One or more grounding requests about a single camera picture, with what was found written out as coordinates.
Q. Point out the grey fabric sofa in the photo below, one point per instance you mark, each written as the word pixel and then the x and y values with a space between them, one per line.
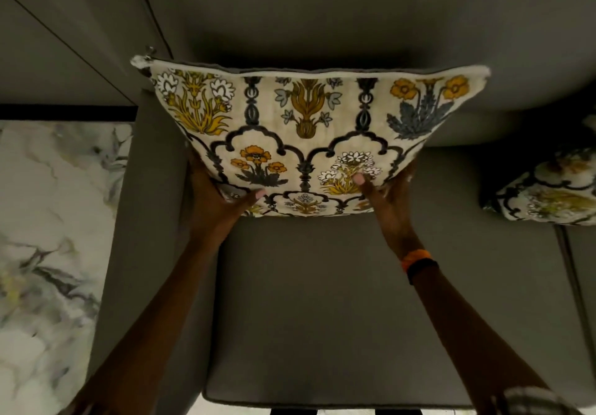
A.
pixel 335 242

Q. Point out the orange and black wristband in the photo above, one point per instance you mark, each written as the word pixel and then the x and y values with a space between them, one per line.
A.
pixel 417 263

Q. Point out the person's right forearm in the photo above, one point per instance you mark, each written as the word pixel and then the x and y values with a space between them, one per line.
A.
pixel 470 340

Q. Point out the person's left forearm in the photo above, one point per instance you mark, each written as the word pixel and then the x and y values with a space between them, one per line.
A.
pixel 149 326

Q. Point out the person's right thumb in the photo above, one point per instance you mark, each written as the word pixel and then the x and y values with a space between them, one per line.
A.
pixel 364 184

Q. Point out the floral print cushion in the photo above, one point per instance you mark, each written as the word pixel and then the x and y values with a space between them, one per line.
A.
pixel 547 186
pixel 307 135

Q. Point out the person's left hand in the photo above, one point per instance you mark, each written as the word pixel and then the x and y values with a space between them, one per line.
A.
pixel 212 212

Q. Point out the person's right hand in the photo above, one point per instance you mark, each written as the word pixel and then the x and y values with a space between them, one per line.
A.
pixel 391 205

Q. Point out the striped sleeve cuff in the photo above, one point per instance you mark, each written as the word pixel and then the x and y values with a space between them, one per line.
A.
pixel 535 403

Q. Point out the person's left thumb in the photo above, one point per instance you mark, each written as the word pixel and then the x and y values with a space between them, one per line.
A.
pixel 249 198

